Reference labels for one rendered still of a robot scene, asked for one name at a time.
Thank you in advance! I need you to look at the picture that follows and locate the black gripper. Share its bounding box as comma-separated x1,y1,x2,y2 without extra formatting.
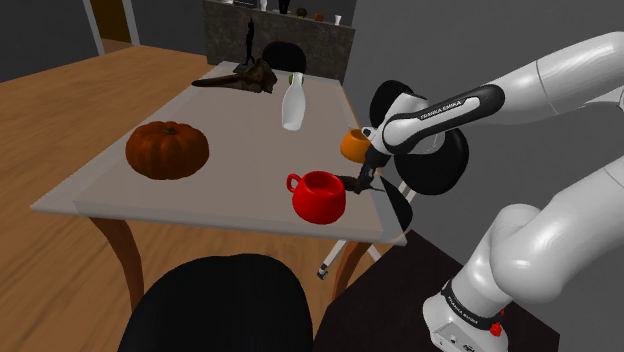
339,145,388,196

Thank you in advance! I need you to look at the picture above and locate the orange cup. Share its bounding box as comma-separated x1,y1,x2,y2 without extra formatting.
339,128,375,165

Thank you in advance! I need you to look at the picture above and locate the red mug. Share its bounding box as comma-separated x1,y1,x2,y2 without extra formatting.
285,170,348,226

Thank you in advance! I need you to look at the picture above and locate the black chair with white legs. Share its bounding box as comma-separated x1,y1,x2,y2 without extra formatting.
316,79,471,282

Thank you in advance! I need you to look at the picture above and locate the white bottle vase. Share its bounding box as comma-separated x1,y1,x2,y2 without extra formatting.
281,72,308,132

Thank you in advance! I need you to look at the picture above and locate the dark robot stand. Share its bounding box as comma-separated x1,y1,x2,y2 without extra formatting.
311,228,562,352

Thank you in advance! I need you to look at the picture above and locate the grey table with wooden legs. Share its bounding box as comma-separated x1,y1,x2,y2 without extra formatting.
30,60,409,313

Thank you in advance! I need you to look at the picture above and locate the black chair with rounded back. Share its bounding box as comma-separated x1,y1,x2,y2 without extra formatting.
261,41,308,76

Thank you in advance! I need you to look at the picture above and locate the black human figure statue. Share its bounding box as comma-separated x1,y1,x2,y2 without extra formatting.
232,16,259,74

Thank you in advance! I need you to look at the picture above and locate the black chair with wide back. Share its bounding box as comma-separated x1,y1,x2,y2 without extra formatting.
116,253,315,352

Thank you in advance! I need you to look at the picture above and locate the orange pumpkin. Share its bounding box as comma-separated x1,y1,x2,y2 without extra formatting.
125,120,211,182

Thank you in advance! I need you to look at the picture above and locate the doorway with grey frame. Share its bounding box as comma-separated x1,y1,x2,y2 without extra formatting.
81,0,143,58

